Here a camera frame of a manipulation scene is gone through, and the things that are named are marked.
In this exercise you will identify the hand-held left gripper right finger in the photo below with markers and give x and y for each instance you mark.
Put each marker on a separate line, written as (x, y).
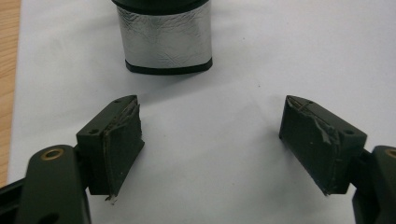
(314, 146)

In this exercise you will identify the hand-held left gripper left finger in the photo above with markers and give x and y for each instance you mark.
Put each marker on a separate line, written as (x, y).
(121, 149)

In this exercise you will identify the white paper sheet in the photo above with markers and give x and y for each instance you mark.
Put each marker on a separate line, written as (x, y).
(218, 124)

